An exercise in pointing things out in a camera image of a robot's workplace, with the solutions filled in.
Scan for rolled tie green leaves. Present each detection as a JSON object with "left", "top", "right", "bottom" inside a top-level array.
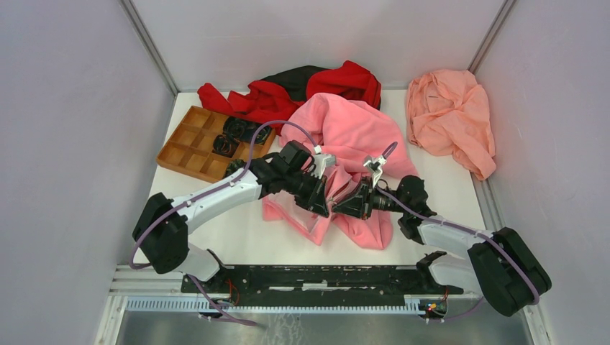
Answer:
[{"left": 223, "top": 159, "right": 246, "bottom": 178}]

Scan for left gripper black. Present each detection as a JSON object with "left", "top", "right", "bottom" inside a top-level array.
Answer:
[{"left": 283, "top": 170, "right": 328, "bottom": 218}]

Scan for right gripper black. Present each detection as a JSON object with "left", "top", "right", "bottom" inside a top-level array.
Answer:
[{"left": 332, "top": 176, "right": 409, "bottom": 221}]

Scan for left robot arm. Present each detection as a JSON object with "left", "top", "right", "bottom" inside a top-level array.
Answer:
[{"left": 129, "top": 141, "right": 336, "bottom": 293}]

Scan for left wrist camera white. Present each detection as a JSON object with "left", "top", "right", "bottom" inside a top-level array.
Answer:
[{"left": 311, "top": 145, "right": 337, "bottom": 179}]

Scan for rolled tie yellow pattern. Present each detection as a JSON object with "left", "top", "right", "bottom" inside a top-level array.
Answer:
[{"left": 223, "top": 117, "right": 272, "bottom": 144}]

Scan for rolled tie orange pattern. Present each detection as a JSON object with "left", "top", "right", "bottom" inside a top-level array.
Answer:
[{"left": 212, "top": 134, "right": 240, "bottom": 157}]

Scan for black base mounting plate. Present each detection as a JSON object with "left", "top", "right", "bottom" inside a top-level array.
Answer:
[{"left": 201, "top": 264, "right": 464, "bottom": 307}]

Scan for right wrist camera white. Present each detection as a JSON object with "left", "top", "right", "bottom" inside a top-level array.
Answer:
[{"left": 363, "top": 155, "right": 387, "bottom": 188}]

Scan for peach orange garment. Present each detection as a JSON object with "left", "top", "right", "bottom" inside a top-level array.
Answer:
[{"left": 405, "top": 69, "right": 496, "bottom": 180}]

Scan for pink jacket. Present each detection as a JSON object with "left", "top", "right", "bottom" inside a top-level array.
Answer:
[{"left": 262, "top": 93, "right": 418, "bottom": 250}]

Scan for aluminium rail frame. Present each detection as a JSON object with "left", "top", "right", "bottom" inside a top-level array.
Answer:
[{"left": 94, "top": 265, "right": 552, "bottom": 344}]

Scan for wooden compartment tray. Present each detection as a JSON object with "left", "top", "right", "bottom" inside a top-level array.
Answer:
[{"left": 156, "top": 106, "right": 276, "bottom": 183}]

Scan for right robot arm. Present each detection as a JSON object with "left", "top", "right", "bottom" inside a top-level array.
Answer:
[{"left": 332, "top": 175, "right": 552, "bottom": 316}]

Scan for red and black jacket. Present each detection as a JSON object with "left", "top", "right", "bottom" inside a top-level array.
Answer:
[{"left": 197, "top": 60, "right": 382, "bottom": 124}]

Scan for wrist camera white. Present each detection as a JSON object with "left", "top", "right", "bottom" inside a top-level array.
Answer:
[
  {"left": 363, "top": 155, "right": 387, "bottom": 188},
  {"left": 311, "top": 145, "right": 337, "bottom": 179}
]

